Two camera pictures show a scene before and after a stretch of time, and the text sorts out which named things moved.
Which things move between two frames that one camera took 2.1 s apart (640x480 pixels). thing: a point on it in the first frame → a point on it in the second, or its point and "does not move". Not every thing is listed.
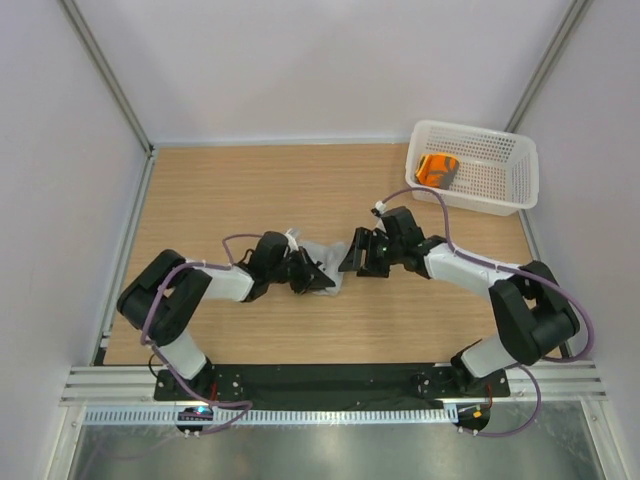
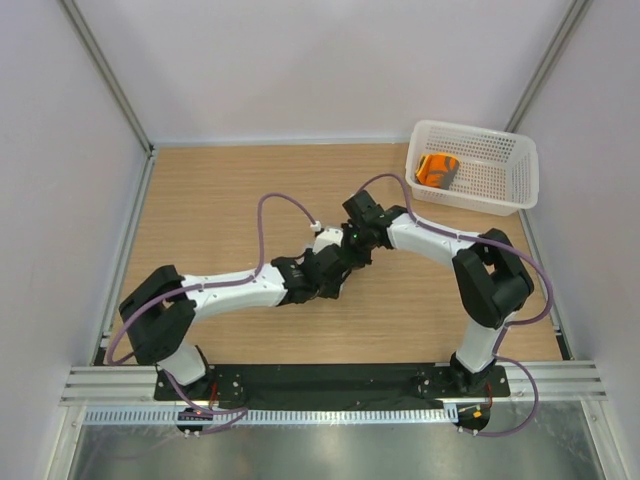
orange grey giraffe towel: (436, 171) does not move
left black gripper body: (286, 272) → (329, 290)
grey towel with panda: (291, 240) → (328, 237)
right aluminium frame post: (564, 33) does not move
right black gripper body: (383, 253) → (356, 243)
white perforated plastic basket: (473, 168) does not move
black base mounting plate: (414, 387) does not move
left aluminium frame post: (109, 76) does not move
